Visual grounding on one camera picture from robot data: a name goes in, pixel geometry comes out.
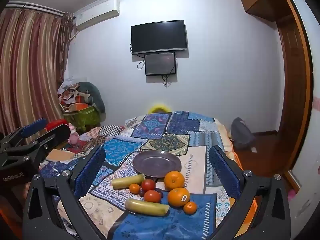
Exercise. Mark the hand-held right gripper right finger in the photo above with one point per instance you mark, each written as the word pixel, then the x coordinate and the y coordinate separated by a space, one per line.
pixel 223 172

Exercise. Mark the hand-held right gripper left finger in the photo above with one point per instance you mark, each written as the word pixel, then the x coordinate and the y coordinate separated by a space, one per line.
pixel 90 172

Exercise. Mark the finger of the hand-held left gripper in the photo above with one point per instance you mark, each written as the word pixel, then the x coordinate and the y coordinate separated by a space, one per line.
pixel 56 135
pixel 33 128

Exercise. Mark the yellow-green banana piece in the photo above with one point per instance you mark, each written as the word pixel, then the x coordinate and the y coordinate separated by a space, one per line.
pixel 146 207
pixel 127 181

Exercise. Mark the small tangerine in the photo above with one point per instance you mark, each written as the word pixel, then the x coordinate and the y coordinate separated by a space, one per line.
pixel 190 208
pixel 134 188

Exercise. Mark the large orange with sticker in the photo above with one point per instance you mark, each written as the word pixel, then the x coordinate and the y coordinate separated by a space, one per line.
pixel 178 197

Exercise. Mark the red tomato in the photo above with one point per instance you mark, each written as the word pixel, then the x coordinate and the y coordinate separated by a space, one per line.
pixel 152 196
pixel 148 185

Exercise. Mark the purple round plate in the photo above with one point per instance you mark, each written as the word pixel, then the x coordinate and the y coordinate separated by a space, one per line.
pixel 156 163

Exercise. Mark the red cloth item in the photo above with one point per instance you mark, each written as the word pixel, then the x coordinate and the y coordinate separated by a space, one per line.
pixel 56 125

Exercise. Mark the pink plush toy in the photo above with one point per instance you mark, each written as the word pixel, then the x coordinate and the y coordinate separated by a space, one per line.
pixel 73 135

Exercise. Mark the tan cardboard piece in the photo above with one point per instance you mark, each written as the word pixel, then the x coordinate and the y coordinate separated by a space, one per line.
pixel 60 155

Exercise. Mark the orange box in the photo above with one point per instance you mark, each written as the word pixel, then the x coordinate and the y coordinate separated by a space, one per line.
pixel 82 106

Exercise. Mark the grey backpack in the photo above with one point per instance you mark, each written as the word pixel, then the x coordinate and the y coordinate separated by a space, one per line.
pixel 241 133

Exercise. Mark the pile of clutter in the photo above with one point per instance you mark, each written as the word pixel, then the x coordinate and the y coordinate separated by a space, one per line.
pixel 67 92

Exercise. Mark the dark purple plum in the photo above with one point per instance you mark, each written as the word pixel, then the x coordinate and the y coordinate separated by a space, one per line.
pixel 160 194
pixel 141 193

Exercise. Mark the grey-green plush cushion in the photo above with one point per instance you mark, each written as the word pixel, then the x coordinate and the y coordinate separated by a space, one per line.
pixel 96 95

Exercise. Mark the striped red-brown curtain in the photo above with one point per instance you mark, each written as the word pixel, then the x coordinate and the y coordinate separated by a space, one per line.
pixel 30 67

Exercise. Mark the patchwork printed blanket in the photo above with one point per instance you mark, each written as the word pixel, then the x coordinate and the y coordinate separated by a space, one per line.
pixel 172 135

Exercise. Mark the yellow fluffy object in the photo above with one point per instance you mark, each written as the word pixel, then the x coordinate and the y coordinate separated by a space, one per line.
pixel 158 108

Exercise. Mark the white air conditioner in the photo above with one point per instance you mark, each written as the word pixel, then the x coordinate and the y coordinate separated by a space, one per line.
pixel 97 12

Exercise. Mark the small black wall monitor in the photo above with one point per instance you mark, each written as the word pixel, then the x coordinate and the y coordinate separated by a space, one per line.
pixel 160 63

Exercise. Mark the black wall television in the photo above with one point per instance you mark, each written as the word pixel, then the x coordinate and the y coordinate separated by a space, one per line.
pixel 159 37

